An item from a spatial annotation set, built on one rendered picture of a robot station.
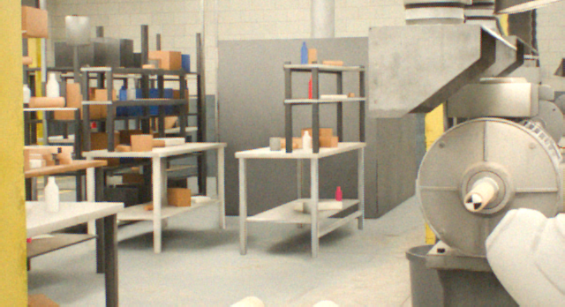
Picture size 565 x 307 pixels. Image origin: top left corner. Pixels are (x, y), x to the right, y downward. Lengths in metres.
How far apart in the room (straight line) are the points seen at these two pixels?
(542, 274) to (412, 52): 0.43
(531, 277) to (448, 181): 0.54
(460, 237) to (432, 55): 0.43
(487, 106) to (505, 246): 0.59
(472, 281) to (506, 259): 0.68
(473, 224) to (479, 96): 0.23
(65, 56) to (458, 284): 9.41
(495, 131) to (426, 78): 0.31
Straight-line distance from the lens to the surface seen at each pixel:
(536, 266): 1.44
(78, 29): 5.12
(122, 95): 10.36
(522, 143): 1.94
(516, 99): 1.99
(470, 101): 1.99
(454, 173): 1.95
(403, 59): 1.67
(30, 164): 7.86
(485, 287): 2.13
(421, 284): 4.70
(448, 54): 1.66
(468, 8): 2.37
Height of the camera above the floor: 1.43
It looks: 3 degrees down
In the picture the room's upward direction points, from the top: 1 degrees counter-clockwise
